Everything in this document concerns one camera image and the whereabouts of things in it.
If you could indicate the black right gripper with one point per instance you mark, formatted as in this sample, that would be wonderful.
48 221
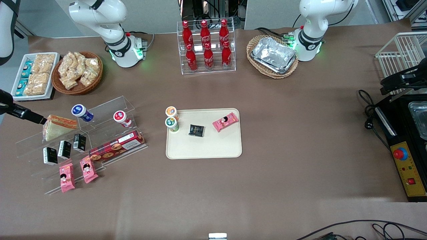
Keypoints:
5 99

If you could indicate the triangle sandwich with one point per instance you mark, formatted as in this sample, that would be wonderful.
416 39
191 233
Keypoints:
58 126

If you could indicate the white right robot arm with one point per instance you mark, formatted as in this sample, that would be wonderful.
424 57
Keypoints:
115 40

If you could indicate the white rectangular tray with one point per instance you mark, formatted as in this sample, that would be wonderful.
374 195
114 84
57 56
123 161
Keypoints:
16 83

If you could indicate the beige plastic tray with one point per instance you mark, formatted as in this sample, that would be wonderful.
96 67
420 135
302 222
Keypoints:
213 143

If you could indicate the aluminium foil tray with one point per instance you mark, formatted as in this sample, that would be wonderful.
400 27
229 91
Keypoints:
274 55

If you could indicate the metal tray in machine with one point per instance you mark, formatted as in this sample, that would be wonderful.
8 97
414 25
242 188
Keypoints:
421 120

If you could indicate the blue snack packet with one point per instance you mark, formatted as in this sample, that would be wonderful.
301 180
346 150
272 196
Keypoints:
21 87
26 69

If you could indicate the small black carton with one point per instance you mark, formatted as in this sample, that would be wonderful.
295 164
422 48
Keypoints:
64 149
79 142
50 156

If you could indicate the clear bag of snacks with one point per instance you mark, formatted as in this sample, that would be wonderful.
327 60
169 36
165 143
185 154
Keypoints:
90 71
66 65
80 58
69 83

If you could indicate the blue lid cup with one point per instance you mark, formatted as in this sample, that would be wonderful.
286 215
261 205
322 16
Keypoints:
80 111

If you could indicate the pink snack packet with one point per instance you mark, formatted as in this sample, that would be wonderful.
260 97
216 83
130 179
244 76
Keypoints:
225 121
66 178
88 170

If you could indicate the brown wicker basket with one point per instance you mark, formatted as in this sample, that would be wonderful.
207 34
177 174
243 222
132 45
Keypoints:
96 78

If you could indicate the clear acrylic tiered shelf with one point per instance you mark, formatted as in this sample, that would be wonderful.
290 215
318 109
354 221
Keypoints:
110 116

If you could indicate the red lid cup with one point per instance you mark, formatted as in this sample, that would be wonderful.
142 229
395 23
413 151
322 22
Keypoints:
120 117

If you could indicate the red cookie box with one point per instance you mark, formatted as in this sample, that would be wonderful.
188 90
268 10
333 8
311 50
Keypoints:
116 146

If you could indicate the orange lid cup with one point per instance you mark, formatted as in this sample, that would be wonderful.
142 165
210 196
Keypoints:
171 111

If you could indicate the green lid cup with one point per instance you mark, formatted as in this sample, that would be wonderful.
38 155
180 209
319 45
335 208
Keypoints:
171 123

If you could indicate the black snack packet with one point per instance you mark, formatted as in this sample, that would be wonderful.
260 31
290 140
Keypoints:
196 130

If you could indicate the red cola bottle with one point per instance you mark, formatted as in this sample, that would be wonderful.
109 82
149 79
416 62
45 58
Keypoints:
208 58
186 33
224 31
204 32
191 60
227 56

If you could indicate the clear acrylic bottle rack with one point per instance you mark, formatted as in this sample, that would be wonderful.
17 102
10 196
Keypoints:
230 68

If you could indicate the black equipment rack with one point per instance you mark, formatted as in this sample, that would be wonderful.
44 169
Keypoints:
213 8

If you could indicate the light wicker basket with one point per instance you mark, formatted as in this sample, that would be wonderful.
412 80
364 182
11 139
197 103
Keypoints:
253 45

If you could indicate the black sealing machine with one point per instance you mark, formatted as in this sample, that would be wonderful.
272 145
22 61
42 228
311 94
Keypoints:
400 126

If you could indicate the red emergency stop button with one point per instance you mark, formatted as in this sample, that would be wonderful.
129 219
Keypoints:
400 153

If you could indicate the yellow control panel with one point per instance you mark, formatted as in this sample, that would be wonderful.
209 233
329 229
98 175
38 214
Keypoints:
412 173

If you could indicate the silver metal bracket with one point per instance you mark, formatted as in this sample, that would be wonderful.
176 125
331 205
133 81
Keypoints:
218 236

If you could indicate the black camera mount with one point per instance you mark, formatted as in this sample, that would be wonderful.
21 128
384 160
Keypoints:
400 80

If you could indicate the aluminium frame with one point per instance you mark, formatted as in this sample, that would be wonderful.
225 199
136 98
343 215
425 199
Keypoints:
403 10

